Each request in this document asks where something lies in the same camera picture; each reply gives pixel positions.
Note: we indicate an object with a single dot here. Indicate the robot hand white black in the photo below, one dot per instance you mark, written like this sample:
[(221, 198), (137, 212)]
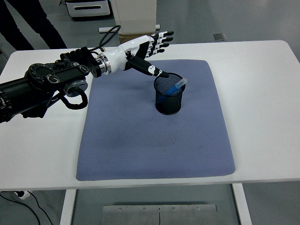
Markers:
[(117, 57)]

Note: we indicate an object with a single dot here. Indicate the blue marker with clear cap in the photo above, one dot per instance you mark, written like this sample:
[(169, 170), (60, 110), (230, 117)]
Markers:
[(174, 88)]

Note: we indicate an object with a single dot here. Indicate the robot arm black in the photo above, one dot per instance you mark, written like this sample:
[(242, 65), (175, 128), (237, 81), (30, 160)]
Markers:
[(42, 79)]

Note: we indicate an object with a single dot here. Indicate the black mesh pen holder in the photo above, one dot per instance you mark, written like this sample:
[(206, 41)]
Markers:
[(170, 106)]

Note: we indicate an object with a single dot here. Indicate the brown cardboard box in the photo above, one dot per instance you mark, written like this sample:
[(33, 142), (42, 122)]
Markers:
[(127, 37)]

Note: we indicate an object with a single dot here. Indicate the white base bar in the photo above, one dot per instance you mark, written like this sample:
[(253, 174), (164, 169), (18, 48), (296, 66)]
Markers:
[(105, 29)]

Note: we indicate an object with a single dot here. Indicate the white cabinet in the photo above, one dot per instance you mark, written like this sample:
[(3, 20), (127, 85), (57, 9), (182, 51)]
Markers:
[(136, 16)]

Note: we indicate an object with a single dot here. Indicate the white and black appliance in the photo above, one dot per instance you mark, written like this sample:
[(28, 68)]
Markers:
[(89, 9)]

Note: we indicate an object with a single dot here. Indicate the blue-grey textured mat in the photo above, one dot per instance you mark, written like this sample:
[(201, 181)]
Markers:
[(154, 145)]

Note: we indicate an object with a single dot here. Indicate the person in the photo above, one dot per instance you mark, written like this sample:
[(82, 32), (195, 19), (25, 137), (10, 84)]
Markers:
[(21, 25)]

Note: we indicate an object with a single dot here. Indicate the grey floor outlet plate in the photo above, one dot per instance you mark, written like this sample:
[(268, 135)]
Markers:
[(219, 37)]

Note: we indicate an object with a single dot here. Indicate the white table leg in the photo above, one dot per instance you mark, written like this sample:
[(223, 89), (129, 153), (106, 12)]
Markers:
[(242, 206), (68, 206)]

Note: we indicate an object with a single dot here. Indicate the grey metal plate with screws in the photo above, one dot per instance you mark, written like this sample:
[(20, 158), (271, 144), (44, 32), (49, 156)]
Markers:
[(140, 215)]

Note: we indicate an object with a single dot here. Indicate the white power strip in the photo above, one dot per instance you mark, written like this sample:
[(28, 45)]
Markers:
[(24, 195)]

